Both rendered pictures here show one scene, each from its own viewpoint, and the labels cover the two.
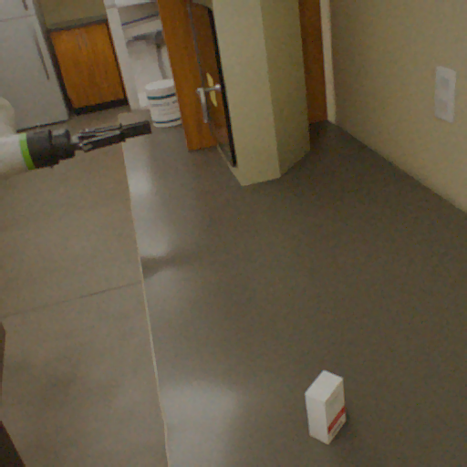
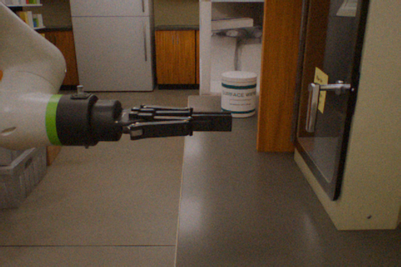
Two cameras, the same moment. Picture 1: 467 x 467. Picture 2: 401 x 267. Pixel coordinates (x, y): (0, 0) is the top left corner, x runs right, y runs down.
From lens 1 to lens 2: 0.74 m
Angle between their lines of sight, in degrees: 11
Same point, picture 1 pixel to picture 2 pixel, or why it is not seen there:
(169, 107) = (242, 98)
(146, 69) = (222, 61)
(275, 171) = (390, 219)
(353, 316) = not seen: outside the picture
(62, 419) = not seen: outside the picture
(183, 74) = (276, 66)
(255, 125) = (385, 152)
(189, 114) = (269, 111)
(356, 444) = not seen: outside the picture
